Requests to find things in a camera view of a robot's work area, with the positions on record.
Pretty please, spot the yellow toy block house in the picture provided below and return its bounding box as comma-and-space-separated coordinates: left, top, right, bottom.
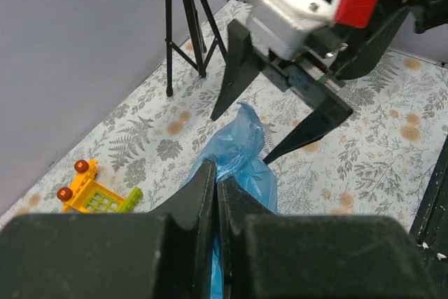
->
56, 159, 144, 214

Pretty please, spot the black music stand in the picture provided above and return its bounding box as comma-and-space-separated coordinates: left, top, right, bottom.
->
165, 0, 227, 97

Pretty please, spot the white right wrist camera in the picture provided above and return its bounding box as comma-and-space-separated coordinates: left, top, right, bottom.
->
246, 0, 378, 60

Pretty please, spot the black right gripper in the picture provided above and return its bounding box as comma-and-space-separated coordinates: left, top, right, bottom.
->
211, 19, 353, 165

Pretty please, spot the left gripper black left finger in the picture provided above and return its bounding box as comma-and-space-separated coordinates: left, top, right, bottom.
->
1, 160, 216, 298

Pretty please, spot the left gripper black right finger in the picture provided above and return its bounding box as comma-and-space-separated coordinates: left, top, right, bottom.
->
217, 179, 438, 298

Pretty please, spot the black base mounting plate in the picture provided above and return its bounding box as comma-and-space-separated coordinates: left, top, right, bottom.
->
409, 144, 448, 298

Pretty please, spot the blue trash bag roll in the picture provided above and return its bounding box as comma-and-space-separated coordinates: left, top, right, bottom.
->
180, 103, 281, 298

